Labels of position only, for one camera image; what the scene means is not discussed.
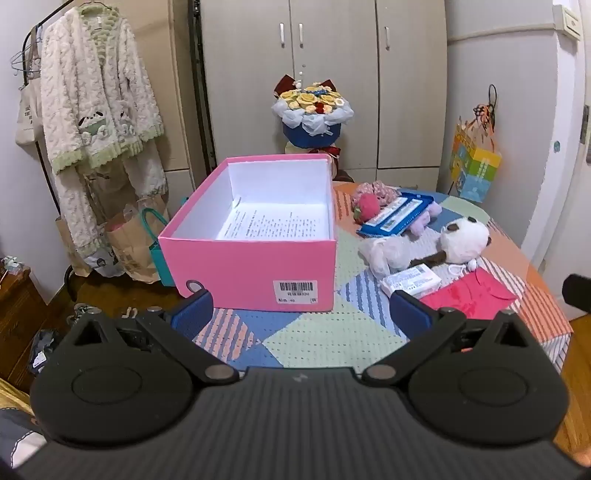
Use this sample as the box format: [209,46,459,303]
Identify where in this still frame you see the panda plush toy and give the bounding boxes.
[406,217,492,269]

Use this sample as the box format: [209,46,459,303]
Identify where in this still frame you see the grey patterned cloth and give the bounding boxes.
[0,408,47,468]

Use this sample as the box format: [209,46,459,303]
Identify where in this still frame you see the teal gift bag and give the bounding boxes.
[141,198,190,287]

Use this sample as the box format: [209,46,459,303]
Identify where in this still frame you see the colourful paper gift bag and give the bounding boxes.
[450,122,502,204]

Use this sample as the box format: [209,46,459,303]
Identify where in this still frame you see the cream fluffy pajama jacket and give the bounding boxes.
[39,4,164,175]

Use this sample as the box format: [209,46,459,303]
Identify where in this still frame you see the pair of shoes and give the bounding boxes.
[67,302,139,329]

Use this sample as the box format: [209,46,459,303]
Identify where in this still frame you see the wall light switch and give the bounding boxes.
[551,0,585,42]

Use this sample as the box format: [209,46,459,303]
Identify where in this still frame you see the wall hook with orange cords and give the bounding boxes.
[472,84,498,134]

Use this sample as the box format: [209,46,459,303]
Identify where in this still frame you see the cream fluffy pajama pants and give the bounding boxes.
[55,138,169,269]

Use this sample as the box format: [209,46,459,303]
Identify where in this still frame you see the black clothes rack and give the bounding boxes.
[18,0,107,301]

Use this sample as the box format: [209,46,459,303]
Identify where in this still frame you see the pink floral scrunchie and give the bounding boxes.
[351,181,402,208]

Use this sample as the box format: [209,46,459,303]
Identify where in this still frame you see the beige tote bag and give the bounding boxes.
[15,28,44,146]

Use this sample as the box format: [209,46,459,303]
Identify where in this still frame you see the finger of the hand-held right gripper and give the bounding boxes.
[561,274,591,311]

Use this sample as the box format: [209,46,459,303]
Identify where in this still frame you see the patchwork tablecloth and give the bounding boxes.
[191,181,573,374]

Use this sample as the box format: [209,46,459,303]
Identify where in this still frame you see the purple plush toy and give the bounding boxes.
[409,200,444,236]

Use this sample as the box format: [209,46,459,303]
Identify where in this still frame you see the brown paper bag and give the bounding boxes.
[105,203,169,283]

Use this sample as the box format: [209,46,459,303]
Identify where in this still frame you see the white fluffy pouch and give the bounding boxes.
[359,235,416,278]

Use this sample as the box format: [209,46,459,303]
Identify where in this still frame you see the pink cardboard box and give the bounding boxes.
[158,154,337,312]

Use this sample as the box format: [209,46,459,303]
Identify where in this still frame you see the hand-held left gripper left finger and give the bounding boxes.
[69,290,241,386]

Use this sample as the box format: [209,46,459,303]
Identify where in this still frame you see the yellow flower bouquet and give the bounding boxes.
[271,74,355,160]

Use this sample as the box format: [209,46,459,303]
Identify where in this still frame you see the printed paper sheet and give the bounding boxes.
[216,196,331,241]

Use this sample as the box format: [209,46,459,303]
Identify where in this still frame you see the white tissue packet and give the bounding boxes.
[381,264,441,298]

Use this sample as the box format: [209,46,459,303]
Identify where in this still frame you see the beige wardrobe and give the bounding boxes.
[166,0,451,195]

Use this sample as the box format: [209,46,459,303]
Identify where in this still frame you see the pink cloth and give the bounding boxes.
[420,268,518,319]

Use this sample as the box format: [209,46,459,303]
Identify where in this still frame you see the white door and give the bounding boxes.
[522,23,591,278]

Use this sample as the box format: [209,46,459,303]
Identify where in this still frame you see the blue tissue packet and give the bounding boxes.
[358,191,435,238]

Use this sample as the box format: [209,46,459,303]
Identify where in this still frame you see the wooden cabinet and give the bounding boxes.
[0,265,49,393]

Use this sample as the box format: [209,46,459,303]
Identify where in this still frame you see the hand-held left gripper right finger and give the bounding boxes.
[362,290,527,386]

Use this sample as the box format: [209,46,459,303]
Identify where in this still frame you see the pink strawberry plush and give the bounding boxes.
[353,194,386,225]

